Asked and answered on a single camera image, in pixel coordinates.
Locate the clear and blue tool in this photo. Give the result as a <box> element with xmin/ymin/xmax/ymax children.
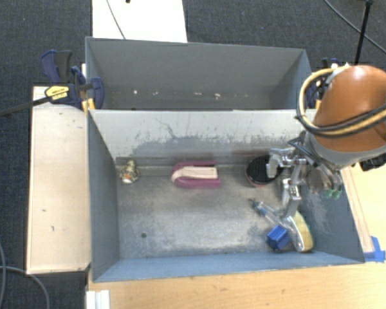
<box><xmin>250</xmin><ymin>198</ymin><xmax>306</xmax><ymax>253</ymax></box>

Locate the blue block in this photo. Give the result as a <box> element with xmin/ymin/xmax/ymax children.
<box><xmin>265</xmin><ymin>225</ymin><xmax>292</xmax><ymax>252</ymax></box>

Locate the grey metal bin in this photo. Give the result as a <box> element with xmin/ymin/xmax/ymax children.
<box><xmin>84</xmin><ymin>36</ymin><xmax>366</xmax><ymax>283</ymax></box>

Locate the black cylinder on white bracket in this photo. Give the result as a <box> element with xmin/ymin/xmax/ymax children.
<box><xmin>360</xmin><ymin>149</ymin><xmax>386</xmax><ymax>173</ymax></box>

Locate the small brown and white toy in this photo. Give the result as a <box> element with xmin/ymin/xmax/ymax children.
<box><xmin>119</xmin><ymin>159</ymin><xmax>140</xmax><ymax>185</ymax></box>

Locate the black round disc, red rim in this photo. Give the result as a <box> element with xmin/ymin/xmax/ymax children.
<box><xmin>245</xmin><ymin>154</ymin><xmax>286</xmax><ymax>188</ymax></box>

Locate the pale wood board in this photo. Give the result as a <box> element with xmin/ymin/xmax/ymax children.
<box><xmin>26</xmin><ymin>86</ymin><xmax>91</xmax><ymax>275</ymax></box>

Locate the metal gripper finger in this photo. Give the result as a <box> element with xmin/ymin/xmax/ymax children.
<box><xmin>280</xmin><ymin>178</ymin><xmax>302</xmax><ymax>219</ymax></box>
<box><xmin>265</xmin><ymin>153</ymin><xmax>288</xmax><ymax>179</ymax></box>

